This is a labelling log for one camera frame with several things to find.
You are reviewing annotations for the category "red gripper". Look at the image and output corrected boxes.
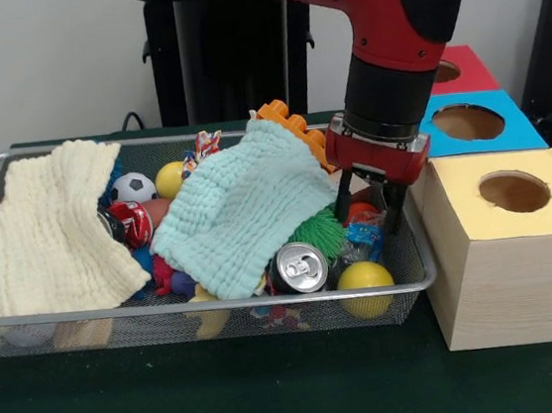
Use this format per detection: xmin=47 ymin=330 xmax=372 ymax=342
xmin=319 ymin=104 xmax=442 ymax=244

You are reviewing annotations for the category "clear bottle with blue label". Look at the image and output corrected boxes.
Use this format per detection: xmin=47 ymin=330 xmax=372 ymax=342
xmin=335 ymin=216 xmax=388 ymax=268

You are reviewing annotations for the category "wooden box with three holes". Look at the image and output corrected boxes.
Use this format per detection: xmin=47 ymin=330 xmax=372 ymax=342
xmin=390 ymin=34 xmax=552 ymax=358

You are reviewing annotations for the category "shallow mesh bin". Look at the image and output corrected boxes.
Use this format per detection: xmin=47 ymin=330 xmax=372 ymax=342
xmin=0 ymin=104 xmax=444 ymax=371

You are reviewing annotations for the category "red orange ball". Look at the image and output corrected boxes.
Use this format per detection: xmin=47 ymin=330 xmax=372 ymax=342
xmin=348 ymin=199 xmax=383 ymax=224

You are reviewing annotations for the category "green spiky ball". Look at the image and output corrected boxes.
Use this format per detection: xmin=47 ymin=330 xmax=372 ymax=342
xmin=283 ymin=206 xmax=351 ymax=265

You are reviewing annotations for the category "yellow ball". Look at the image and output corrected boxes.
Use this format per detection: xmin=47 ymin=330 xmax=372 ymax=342
xmin=153 ymin=160 xmax=190 ymax=202
xmin=335 ymin=258 xmax=399 ymax=323

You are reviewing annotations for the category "silver drink can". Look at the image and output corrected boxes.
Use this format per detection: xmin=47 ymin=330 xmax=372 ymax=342
xmin=265 ymin=238 xmax=331 ymax=298

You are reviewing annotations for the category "mint green cloth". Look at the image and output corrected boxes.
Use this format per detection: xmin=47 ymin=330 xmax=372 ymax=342
xmin=136 ymin=100 xmax=354 ymax=310

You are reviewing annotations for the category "orange toy building block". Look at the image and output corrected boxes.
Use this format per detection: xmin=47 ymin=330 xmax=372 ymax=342
xmin=253 ymin=93 xmax=338 ymax=179

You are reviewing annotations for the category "crushed red can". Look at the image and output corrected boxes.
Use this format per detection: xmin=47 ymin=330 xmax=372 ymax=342
xmin=95 ymin=198 xmax=156 ymax=253

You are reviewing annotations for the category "small soccer ball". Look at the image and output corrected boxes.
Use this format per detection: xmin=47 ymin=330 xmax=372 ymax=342
xmin=106 ymin=169 xmax=160 ymax=206

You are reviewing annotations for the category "cream cloth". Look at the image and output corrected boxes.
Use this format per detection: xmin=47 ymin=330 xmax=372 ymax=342
xmin=0 ymin=132 xmax=156 ymax=323

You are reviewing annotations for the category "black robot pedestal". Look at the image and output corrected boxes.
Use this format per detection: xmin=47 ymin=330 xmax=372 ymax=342
xmin=125 ymin=0 xmax=324 ymax=132

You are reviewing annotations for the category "black cable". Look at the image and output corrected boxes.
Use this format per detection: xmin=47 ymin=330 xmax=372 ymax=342
xmin=119 ymin=110 xmax=145 ymax=133

